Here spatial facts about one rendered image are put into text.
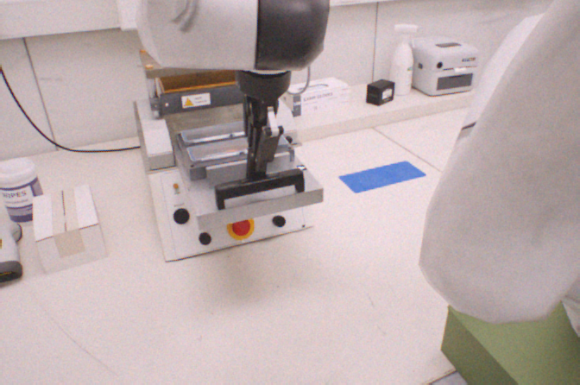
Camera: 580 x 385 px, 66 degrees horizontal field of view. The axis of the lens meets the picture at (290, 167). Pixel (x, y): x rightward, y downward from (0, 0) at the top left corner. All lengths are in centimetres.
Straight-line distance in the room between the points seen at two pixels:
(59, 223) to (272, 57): 72
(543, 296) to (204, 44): 33
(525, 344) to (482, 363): 8
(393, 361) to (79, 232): 65
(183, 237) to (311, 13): 66
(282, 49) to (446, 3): 166
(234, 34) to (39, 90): 120
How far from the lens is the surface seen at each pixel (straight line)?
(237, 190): 72
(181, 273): 97
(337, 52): 179
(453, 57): 176
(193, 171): 82
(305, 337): 82
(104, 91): 158
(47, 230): 104
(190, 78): 110
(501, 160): 28
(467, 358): 78
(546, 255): 31
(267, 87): 58
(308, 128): 145
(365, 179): 125
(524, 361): 70
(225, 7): 43
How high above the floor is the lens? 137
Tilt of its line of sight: 28 degrees down
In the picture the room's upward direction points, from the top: 2 degrees counter-clockwise
